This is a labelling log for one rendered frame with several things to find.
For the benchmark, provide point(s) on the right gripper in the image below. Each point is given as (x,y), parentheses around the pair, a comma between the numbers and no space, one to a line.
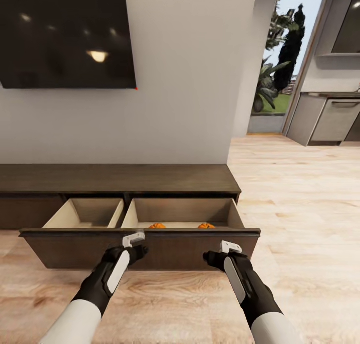
(214,259)

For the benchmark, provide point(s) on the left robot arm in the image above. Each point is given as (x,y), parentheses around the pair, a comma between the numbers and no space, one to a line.
(81,318)

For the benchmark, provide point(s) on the dishwasher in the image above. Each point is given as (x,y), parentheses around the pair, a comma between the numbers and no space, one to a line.
(335,121)

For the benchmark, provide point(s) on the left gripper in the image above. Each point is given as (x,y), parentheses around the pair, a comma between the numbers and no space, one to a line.
(138,252)

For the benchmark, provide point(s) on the fixed window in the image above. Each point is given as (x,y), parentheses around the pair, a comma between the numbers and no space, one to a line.
(290,39)

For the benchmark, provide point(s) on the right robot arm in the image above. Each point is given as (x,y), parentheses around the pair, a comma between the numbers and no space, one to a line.
(265,319)

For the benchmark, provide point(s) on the wall mounted tv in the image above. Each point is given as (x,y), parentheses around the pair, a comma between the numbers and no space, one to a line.
(66,44)

